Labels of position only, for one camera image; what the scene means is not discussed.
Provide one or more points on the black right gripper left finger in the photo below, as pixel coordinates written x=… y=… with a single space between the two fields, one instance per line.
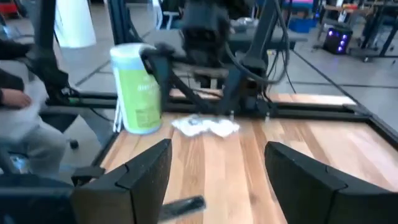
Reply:
x=140 y=186

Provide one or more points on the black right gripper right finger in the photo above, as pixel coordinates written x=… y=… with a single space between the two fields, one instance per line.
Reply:
x=311 y=193

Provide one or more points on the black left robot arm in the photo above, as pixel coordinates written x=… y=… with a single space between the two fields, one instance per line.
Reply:
x=205 y=31

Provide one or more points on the black nail file in sleeve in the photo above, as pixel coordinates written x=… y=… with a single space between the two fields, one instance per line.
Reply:
x=183 y=207

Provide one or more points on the cotton pads in clear bag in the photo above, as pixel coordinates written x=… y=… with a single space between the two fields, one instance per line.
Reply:
x=225 y=127
x=192 y=126

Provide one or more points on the green white wipes canister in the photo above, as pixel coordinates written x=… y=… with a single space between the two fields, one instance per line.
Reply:
x=136 y=99

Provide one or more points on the person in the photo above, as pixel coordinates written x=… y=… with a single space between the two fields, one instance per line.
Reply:
x=37 y=146

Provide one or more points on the person's hand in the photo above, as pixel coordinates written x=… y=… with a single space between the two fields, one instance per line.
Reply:
x=14 y=98

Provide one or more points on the black computer with purple lights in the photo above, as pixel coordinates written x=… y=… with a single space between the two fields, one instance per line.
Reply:
x=337 y=40

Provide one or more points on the grey table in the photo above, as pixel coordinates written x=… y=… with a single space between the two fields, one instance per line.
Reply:
x=280 y=37

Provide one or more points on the blue storage bin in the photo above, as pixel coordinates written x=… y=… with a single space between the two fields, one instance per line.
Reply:
x=303 y=25

